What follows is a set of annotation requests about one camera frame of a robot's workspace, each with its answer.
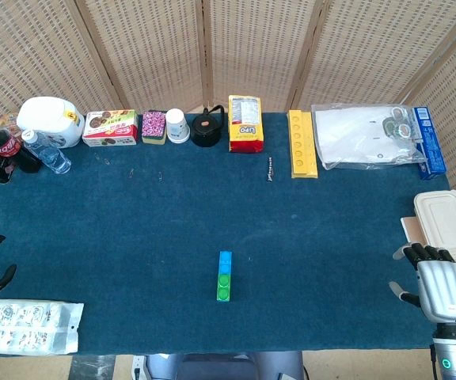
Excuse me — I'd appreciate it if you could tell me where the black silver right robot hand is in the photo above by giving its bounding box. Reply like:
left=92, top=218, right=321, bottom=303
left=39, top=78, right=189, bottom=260
left=388, top=241, right=456, bottom=324

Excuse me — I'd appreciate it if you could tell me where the green toy brick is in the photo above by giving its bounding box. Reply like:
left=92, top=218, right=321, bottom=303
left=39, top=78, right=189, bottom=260
left=216, top=272, right=234, bottom=303

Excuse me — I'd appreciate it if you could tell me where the blue toy brick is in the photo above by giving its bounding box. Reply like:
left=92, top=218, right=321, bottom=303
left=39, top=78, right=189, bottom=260
left=218, top=250, right=234, bottom=276

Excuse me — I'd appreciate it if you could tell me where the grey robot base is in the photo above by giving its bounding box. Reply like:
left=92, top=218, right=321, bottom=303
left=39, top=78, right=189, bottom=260
left=132, top=351, right=306, bottom=380

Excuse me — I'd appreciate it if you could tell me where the beige lunch box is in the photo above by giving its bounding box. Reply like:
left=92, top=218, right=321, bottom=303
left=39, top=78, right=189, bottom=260
left=412, top=189, right=456, bottom=261

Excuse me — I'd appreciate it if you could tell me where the brown spiral notebook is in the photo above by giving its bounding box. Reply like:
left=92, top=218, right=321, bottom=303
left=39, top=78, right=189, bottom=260
left=400, top=215, right=456, bottom=288

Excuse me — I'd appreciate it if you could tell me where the cola bottle red label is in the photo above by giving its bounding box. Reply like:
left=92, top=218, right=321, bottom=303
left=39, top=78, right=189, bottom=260
left=0, top=129, right=42, bottom=174

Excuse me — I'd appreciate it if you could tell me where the white printed plastic package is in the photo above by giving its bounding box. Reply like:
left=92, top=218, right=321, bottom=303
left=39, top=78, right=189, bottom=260
left=0, top=298, right=85, bottom=355

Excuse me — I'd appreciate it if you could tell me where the clear water bottle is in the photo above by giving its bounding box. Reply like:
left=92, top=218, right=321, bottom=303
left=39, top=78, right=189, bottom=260
left=21, top=129, right=72, bottom=175

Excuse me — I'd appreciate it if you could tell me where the orange labelled packet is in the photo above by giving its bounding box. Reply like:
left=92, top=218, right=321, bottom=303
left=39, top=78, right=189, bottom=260
left=0, top=112, right=20, bottom=138

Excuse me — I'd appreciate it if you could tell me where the white plastic jug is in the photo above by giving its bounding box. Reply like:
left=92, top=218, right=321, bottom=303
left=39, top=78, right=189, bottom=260
left=16, top=97, right=86, bottom=150

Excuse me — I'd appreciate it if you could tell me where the blue carton box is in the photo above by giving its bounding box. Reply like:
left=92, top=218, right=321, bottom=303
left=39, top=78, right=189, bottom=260
left=412, top=105, right=448, bottom=181

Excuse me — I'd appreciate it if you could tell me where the red white cookie box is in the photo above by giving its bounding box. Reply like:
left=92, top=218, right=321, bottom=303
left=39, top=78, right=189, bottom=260
left=82, top=109, right=139, bottom=148

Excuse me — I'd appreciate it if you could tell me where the clear plastic bag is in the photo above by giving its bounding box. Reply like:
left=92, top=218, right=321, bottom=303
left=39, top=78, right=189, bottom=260
left=310, top=103, right=429, bottom=171

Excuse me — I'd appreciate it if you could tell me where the purple patterned sponge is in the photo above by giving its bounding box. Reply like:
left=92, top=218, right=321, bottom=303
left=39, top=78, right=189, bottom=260
left=141, top=110, right=168, bottom=145

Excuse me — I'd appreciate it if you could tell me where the yellow board with holes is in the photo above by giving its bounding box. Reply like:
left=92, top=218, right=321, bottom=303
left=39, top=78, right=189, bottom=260
left=287, top=109, right=319, bottom=180

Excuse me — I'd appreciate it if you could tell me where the white paper cup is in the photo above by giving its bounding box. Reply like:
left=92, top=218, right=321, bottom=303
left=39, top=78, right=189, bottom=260
left=165, top=108, right=192, bottom=144

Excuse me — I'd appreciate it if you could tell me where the blue felt table cloth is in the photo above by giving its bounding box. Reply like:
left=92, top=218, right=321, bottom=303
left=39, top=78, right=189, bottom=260
left=0, top=112, right=456, bottom=357

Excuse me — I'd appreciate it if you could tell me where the black teapot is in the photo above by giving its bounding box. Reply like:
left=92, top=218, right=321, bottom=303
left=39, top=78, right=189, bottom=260
left=191, top=104, right=226, bottom=149

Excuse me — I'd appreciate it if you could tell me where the yellow red snack bag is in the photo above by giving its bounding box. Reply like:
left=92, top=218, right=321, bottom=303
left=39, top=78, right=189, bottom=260
left=227, top=94, right=264, bottom=154

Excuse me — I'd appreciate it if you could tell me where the bamboo folding screen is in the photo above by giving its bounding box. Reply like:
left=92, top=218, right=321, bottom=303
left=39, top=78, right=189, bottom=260
left=0, top=0, right=456, bottom=286

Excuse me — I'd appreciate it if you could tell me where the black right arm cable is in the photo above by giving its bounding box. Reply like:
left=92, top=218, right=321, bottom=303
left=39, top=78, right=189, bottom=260
left=429, top=344, right=439, bottom=380

